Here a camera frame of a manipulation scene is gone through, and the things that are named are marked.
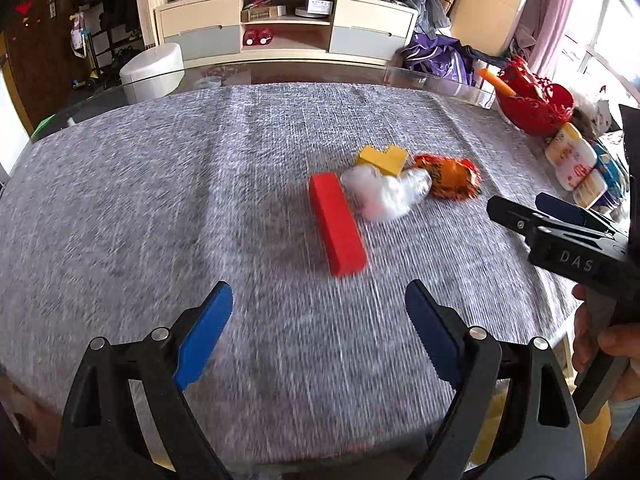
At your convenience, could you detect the orange red snack wrapper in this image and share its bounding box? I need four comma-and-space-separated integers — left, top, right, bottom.
413, 154, 482, 200

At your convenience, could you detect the red rectangular block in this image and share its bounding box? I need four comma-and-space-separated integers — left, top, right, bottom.
309, 172, 368, 276

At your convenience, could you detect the yellow toy block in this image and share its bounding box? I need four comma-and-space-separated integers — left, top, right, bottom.
356, 145, 409, 177

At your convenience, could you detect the clear plastic bag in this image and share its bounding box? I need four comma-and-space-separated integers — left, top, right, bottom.
341, 164, 432, 222

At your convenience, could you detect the person's right hand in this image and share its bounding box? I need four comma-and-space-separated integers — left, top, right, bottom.
572, 284, 640, 402

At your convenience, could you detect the blue box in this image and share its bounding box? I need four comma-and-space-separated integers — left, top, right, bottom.
592, 140, 629, 211

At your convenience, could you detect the purple cloth bag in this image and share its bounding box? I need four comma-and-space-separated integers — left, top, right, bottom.
399, 32, 474, 86

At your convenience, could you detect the grey woven table cloth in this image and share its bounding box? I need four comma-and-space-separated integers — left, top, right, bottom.
1, 84, 576, 467

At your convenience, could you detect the large cardboard box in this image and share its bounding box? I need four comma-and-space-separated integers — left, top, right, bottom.
449, 0, 526, 56

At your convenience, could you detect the purple curtain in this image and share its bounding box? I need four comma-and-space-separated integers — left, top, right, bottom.
513, 0, 574, 76

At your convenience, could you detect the white round stool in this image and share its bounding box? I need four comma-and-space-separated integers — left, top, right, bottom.
119, 42, 184, 104

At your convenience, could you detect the beige tv cabinet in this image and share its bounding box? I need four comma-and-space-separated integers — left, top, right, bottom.
154, 0, 418, 68

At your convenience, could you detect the dark wooden door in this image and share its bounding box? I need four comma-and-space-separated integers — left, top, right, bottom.
1, 0, 91, 132

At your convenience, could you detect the orange stick handle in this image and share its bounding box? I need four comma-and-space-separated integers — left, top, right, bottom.
477, 67, 516, 98

